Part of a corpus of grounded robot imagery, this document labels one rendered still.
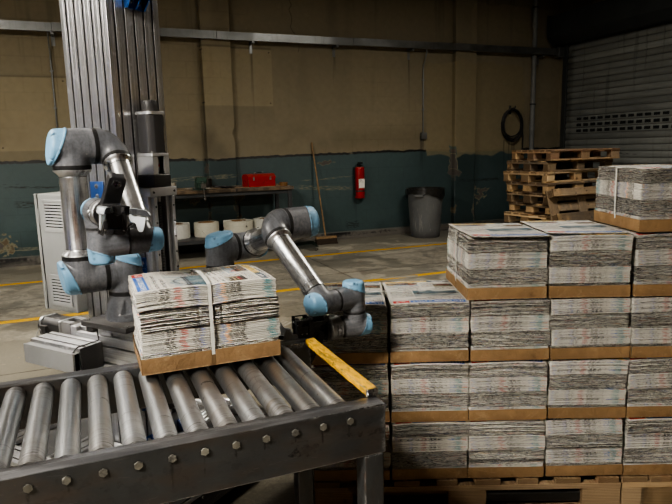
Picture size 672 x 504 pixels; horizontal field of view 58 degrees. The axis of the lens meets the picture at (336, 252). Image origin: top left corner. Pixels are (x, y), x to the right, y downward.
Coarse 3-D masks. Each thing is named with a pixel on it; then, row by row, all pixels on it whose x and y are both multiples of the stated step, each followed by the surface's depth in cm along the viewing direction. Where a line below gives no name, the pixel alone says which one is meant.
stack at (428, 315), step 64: (384, 320) 216; (448, 320) 217; (512, 320) 217; (576, 320) 217; (384, 384) 221; (448, 384) 221; (512, 384) 220; (576, 384) 221; (448, 448) 225; (512, 448) 224; (576, 448) 225
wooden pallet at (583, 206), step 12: (552, 192) 778; (564, 192) 785; (576, 192) 794; (588, 192) 804; (552, 204) 786; (564, 204) 798; (576, 204) 808; (588, 204) 817; (552, 216) 782; (564, 216) 778; (576, 216) 787; (588, 216) 797
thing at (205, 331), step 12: (192, 276) 174; (204, 288) 160; (216, 288) 161; (204, 300) 160; (216, 300) 161; (204, 312) 160; (216, 312) 162; (204, 324) 161; (216, 324) 162; (204, 336) 161; (216, 336) 163; (204, 348) 162; (216, 348) 163
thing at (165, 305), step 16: (160, 272) 181; (176, 272) 182; (128, 288) 179; (144, 288) 157; (160, 288) 156; (176, 288) 157; (192, 288) 158; (144, 304) 154; (160, 304) 156; (176, 304) 157; (192, 304) 158; (144, 320) 155; (160, 320) 156; (176, 320) 158; (192, 320) 159; (144, 336) 156; (160, 336) 157; (176, 336) 158; (192, 336) 160; (144, 352) 156; (160, 352) 157; (176, 352) 159; (192, 352) 160
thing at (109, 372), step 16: (304, 352) 184; (96, 368) 165; (112, 368) 165; (128, 368) 165; (208, 368) 173; (0, 384) 155; (16, 384) 155; (32, 384) 156; (112, 384) 163; (192, 384) 172; (272, 384) 181; (0, 400) 153; (112, 400) 164
